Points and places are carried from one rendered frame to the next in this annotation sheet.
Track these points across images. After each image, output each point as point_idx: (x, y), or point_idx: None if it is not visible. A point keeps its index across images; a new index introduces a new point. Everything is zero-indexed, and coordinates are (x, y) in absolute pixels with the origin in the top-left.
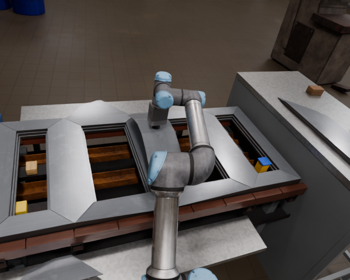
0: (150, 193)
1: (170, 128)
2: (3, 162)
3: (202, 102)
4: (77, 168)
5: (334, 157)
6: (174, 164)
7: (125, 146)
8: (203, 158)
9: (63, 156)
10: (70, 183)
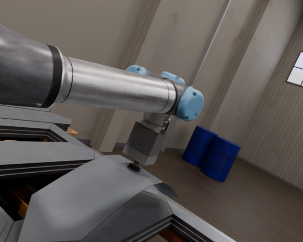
0: (10, 221)
1: (149, 181)
2: (1, 122)
3: (183, 98)
4: (21, 156)
5: None
6: None
7: None
8: (2, 27)
9: (35, 148)
10: None
